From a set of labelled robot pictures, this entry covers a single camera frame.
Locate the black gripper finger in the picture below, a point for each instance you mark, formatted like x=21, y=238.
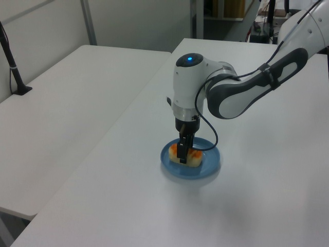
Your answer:
x=191, y=140
x=183, y=151

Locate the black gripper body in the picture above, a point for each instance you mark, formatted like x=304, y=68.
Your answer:
x=189, y=124

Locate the bread with orange topping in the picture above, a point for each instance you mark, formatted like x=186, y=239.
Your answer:
x=194, y=158

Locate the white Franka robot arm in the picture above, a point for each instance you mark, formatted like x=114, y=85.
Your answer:
x=231, y=92

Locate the blue round plate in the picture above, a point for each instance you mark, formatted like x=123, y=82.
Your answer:
x=210, y=159

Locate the small black desk box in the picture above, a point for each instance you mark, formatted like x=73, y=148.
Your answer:
x=259, y=38

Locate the wooden shelf cabinet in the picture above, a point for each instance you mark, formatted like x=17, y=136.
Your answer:
x=227, y=9

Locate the black background stand pole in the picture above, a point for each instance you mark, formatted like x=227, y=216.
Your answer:
x=271, y=13

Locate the grey metal partition post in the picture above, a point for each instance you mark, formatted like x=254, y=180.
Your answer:
x=89, y=23

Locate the black camera stand pole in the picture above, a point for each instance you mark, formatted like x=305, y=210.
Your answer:
x=11, y=64

